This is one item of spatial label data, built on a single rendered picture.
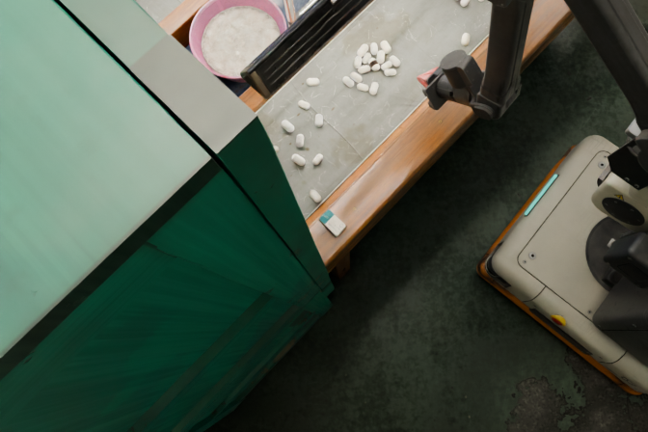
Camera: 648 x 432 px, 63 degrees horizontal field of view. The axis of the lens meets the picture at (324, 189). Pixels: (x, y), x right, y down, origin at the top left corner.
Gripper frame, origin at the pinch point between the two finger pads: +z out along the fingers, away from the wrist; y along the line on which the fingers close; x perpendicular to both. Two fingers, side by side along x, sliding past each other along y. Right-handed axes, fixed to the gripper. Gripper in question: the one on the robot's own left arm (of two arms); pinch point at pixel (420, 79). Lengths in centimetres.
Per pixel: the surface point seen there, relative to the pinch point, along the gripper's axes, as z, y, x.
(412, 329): 23, 40, 93
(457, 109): -2.0, -3.9, 13.3
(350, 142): 10.0, 20.7, 5.3
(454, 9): 15.0, -26.8, 1.9
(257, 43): 39.6, 17.2, -19.7
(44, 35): -68, 53, -66
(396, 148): 0.8, 14.4, 10.3
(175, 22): 52, 29, -35
